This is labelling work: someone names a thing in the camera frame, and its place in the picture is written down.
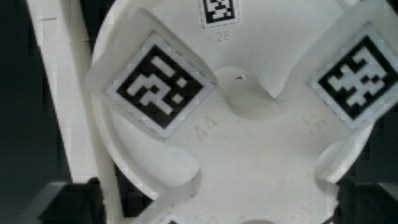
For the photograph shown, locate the white round table top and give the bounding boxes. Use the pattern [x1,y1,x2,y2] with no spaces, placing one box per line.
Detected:
[86,0,398,224]

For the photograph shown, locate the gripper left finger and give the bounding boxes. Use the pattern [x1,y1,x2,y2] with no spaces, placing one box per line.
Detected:
[15,178,106,224]

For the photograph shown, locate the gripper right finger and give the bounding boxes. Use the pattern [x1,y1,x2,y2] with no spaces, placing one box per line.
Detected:
[333,177,398,224]

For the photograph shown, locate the white cylindrical table leg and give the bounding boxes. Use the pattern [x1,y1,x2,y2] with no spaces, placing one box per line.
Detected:
[214,66,282,120]

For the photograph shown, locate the white cross-shaped table base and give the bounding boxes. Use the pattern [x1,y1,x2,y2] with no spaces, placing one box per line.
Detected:
[84,0,398,224]

